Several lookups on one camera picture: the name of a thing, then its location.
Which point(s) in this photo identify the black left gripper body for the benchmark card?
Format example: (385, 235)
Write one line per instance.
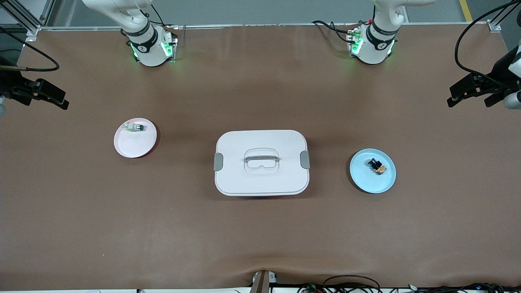
(491, 81)

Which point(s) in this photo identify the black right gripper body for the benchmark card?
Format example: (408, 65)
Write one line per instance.
(12, 86)

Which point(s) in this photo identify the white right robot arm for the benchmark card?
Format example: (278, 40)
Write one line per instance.
(150, 53)

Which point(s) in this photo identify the pink round plate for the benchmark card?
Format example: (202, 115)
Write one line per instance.
(134, 146)

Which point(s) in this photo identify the brown table mat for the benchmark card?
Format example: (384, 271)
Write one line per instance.
(81, 224)

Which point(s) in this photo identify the light blue round plate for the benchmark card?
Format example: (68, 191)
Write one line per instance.
(366, 179)

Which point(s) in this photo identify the grey box latch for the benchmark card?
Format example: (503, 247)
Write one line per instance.
(305, 159)
(218, 162)

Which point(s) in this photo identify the white lidded storage box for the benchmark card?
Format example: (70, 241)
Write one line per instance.
(260, 183)

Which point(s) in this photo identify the aluminium frame post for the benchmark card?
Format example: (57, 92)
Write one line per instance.
(494, 26)
(32, 29)

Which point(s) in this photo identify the green push button switch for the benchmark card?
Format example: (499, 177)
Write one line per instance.
(136, 127)

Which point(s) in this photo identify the aluminium frame rail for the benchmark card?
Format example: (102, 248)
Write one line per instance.
(285, 24)

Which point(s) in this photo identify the brown mount post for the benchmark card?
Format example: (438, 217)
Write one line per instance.
(260, 285)

